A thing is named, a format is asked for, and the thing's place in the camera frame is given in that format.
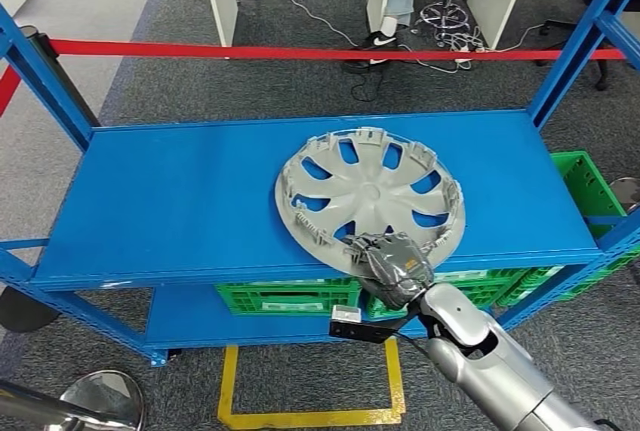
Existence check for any blue metal shelf rack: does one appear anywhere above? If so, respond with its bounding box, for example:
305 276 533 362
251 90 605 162
0 0 640 368

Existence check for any white floor cable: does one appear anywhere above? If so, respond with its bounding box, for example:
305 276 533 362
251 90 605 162
270 0 359 48

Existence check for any green plastic crate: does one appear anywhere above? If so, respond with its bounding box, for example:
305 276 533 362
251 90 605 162
549 150 640 300
366 267 538 321
214 278 362 317

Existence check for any dark round floor base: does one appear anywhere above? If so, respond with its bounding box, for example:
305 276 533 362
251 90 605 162
0 286 60 335

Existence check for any metal stanchion post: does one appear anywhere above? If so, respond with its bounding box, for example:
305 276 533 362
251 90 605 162
17 25 101 129
0 369 146 431

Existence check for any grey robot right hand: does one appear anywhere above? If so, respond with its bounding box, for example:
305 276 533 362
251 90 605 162
345 231 436 312

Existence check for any chrome stanchion base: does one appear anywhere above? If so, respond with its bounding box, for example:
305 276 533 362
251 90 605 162
608 176 640 215

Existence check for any grey plastic wheel hubcap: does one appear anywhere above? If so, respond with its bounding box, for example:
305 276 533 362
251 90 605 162
273 126 467 278

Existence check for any white cable bundle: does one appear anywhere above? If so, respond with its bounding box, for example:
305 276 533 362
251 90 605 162
397 13 546 75

